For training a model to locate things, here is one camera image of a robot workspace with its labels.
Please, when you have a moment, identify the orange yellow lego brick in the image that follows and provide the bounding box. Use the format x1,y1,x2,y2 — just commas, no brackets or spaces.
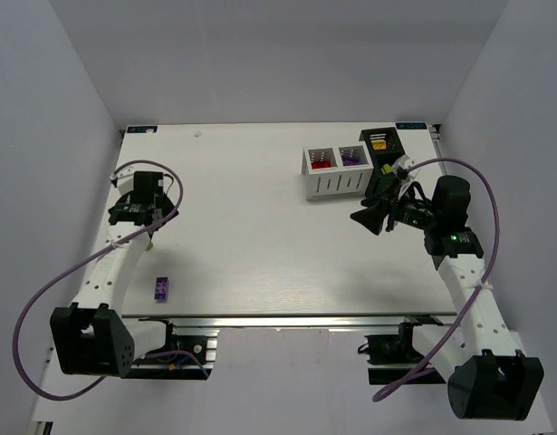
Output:
371,140,387,150

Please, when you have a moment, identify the purple lego brick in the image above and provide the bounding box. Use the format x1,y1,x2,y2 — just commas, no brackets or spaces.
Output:
154,276,169,303
341,156,360,166

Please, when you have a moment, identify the red lego brick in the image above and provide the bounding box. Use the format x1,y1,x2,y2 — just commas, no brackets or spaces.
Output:
311,160,332,169

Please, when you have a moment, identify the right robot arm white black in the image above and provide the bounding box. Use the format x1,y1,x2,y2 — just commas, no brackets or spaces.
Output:
351,176,544,421

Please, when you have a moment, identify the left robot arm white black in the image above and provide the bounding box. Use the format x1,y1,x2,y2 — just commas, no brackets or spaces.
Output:
50,171,174,378

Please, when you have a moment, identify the black double bin container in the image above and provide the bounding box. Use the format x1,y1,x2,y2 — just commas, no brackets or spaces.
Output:
360,127,405,198

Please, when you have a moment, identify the white double bin container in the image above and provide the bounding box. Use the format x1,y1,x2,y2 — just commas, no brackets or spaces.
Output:
302,145,373,201

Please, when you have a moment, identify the blue label right corner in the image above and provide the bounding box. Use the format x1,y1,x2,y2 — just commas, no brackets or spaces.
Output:
395,121,427,130

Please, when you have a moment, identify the blue label corner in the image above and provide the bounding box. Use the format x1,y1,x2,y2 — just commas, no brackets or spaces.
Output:
126,125,158,134
395,121,427,130

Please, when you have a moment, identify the blue label left corner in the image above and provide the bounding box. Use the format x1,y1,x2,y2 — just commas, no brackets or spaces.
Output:
126,125,158,134

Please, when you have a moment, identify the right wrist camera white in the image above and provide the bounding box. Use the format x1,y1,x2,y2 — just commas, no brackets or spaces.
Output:
391,154,419,198

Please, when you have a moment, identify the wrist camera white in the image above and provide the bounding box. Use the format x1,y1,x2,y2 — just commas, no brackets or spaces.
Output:
391,154,419,198
110,169,135,195

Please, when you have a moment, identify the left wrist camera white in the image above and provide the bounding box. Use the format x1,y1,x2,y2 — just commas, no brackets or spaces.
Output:
110,169,135,195

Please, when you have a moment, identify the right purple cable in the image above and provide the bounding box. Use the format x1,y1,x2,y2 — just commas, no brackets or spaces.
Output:
371,157,500,403

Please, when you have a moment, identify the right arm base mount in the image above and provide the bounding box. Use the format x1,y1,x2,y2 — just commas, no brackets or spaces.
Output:
357,314,444,386

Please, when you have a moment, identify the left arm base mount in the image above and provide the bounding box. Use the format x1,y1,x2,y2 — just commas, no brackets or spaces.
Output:
126,317,215,381

